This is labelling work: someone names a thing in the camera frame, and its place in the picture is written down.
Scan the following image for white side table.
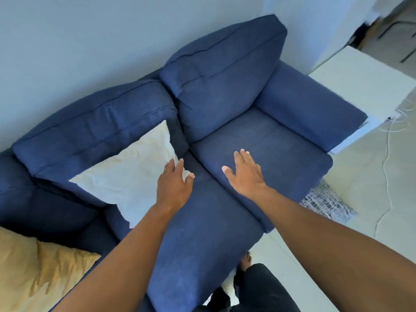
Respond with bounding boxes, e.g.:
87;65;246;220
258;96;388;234
308;45;416;155

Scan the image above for yellow throw pillow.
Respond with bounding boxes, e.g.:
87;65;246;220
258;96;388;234
0;226;102;312

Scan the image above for person's left forearm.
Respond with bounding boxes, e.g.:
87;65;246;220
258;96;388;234
51;203;183;312

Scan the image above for person's left hand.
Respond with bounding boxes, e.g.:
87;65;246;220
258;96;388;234
157;158;195;213

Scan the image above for blue sofa back cushion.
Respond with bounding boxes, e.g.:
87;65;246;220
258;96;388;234
12;79;190;208
159;14;288;144

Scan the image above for black chair legs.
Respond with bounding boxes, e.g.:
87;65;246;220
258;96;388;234
376;18;416;64

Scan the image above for blue fabric sofa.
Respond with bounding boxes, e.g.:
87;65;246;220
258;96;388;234
0;14;369;312

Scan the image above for person's black trousers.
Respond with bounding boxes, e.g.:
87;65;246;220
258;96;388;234
194;263;303;312

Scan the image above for person's right hand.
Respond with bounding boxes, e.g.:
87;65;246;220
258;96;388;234
222;149;274;201

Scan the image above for grey patterned rug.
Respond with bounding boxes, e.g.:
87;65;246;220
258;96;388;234
299;179;357;224

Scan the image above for person's foot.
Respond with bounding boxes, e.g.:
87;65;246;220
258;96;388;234
233;251;253;289

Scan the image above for white throw pillow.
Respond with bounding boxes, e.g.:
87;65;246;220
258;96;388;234
69;120;192;229

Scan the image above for blue sofa seat cushion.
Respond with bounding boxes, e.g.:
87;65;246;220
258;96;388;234
190;106;333;233
103;152;264;312

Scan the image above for white cable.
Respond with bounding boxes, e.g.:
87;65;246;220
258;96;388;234
374;100;416;239

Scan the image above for person's right forearm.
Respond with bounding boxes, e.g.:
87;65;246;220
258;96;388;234
256;188;416;312

